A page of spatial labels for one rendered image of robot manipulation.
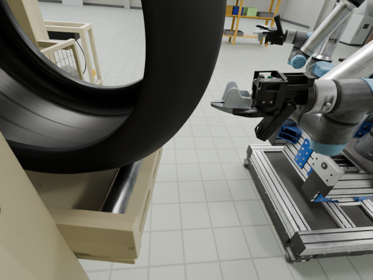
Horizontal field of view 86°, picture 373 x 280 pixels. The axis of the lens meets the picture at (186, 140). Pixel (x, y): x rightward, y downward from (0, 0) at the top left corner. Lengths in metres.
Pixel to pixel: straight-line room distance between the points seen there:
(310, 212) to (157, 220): 0.95
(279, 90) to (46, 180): 0.61
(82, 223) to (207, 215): 1.19
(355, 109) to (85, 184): 0.66
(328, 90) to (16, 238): 0.56
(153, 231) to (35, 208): 1.12
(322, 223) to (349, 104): 1.04
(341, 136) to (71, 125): 0.68
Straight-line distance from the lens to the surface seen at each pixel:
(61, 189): 0.61
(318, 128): 0.60
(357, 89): 0.54
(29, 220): 0.32
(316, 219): 1.48
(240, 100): 0.46
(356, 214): 1.68
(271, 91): 0.46
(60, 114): 0.66
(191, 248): 1.36
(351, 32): 9.84
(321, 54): 1.53
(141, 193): 0.47
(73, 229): 0.37
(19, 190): 0.29
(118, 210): 0.39
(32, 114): 0.65
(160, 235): 1.39
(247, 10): 6.58
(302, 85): 0.49
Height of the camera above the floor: 1.24
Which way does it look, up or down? 38 degrees down
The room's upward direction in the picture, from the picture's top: 6 degrees clockwise
